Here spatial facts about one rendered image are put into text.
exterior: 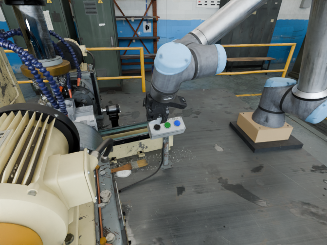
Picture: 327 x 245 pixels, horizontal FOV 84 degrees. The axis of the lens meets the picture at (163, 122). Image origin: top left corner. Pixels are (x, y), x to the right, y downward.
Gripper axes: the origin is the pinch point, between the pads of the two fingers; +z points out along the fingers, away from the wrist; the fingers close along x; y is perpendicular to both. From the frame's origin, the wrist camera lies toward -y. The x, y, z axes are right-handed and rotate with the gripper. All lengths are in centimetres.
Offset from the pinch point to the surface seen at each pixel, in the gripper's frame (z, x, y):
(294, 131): 137, -11, -242
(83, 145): -8.2, 7.6, 29.7
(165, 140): 13.8, 4.2, -4.3
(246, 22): 192, -355, -402
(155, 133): 5.6, 3.1, 1.7
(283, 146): 20, 22, -76
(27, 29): -19, -36, 42
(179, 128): 5.6, 2.9, -10.1
